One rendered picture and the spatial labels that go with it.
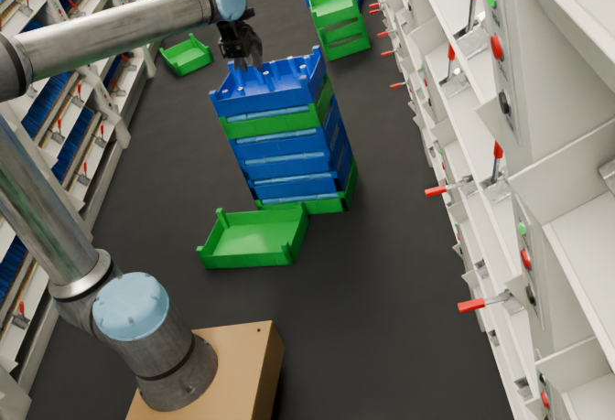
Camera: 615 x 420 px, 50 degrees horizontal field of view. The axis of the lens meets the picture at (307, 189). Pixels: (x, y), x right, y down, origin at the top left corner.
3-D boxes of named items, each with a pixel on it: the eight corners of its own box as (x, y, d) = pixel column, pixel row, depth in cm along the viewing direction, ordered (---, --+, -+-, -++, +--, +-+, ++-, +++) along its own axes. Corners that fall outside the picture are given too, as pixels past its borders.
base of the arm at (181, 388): (129, 412, 147) (107, 386, 142) (158, 343, 162) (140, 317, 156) (203, 410, 141) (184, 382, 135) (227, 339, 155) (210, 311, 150)
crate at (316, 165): (245, 181, 208) (236, 161, 203) (262, 145, 223) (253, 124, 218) (335, 171, 197) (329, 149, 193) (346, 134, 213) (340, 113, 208)
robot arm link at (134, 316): (156, 387, 137) (116, 334, 127) (112, 359, 148) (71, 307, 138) (206, 333, 145) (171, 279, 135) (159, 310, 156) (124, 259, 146)
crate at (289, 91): (218, 117, 194) (208, 94, 189) (237, 83, 209) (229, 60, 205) (313, 102, 184) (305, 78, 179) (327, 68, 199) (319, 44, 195)
